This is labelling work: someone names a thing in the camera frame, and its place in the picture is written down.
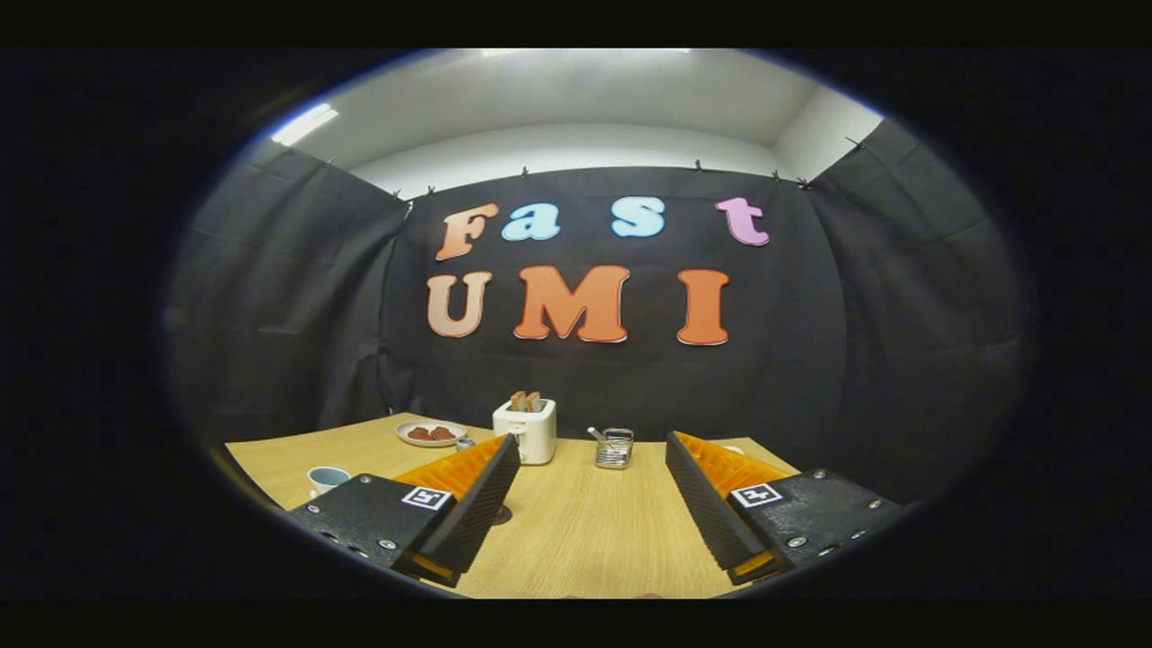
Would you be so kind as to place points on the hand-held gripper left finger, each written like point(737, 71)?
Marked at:
point(477, 517)

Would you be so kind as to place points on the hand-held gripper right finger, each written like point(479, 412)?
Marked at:
point(706, 513)

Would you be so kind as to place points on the dark brown round coaster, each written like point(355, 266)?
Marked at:
point(502, 516)

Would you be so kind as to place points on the white cup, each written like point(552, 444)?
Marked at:
point(326, 484)

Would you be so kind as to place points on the white round plate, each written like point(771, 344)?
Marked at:
point(432, 444)

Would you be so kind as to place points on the red food pieces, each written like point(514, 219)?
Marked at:
point(430, 433)

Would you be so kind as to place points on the white toaster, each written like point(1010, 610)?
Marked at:
point(531, 436)

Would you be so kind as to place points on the wooden table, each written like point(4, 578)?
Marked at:
point(585, 531)

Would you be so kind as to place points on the brown toast slice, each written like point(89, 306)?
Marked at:
point(517, 401)
point(535, 401)

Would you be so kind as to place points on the metal utensil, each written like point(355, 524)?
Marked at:
point(596, 433)

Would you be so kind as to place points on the black backdrop cloth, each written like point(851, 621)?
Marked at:
point(855, 360)

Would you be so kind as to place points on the short ceiling light strip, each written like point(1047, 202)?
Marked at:
point(304, 124)

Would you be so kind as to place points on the long ceiling light panel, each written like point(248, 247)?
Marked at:
point(585, 52)

